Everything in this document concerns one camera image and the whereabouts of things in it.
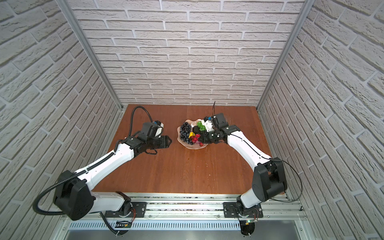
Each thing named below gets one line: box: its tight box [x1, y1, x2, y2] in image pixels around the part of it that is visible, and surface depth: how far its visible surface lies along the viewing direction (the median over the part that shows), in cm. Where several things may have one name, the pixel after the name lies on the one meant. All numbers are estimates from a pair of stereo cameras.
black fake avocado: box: [192, 125, 201, 134], surface depth 102 cm
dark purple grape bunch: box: [179, 122, 194, 145], surface depth 99 cm
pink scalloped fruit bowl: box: [177, 119, 209, 150], surface depth 97 cm
